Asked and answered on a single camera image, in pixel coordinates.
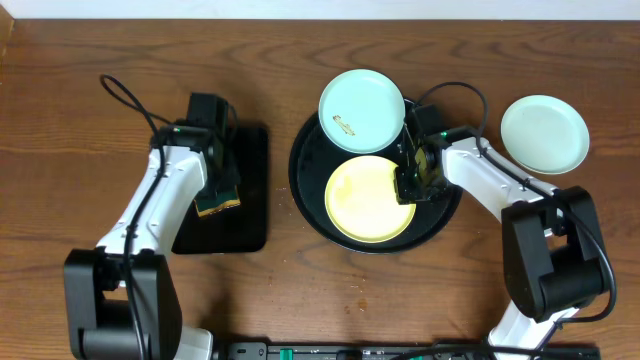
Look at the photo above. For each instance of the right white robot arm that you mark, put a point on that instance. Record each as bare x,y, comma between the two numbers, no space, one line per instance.
554,257

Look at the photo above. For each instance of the black round tray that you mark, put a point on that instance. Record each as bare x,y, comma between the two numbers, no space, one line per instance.
314,158

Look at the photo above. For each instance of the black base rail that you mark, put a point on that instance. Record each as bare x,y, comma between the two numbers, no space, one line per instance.
440,351

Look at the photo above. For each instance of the yellow plate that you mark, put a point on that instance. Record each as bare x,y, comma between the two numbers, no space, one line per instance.
361,200

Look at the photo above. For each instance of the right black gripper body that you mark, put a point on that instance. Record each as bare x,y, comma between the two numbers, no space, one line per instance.
413,187

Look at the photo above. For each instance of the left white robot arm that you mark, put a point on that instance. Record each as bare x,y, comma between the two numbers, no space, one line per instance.
120,298

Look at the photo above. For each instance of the light blue plate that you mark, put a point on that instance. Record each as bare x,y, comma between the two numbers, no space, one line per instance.
544,134
361,111

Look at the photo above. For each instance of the black rectangular tray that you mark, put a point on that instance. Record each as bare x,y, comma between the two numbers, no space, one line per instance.
239,228

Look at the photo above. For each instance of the yellow sponge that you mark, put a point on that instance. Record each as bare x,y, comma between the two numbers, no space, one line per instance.
209,205

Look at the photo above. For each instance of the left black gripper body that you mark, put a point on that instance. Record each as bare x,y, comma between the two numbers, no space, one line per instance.
220,180

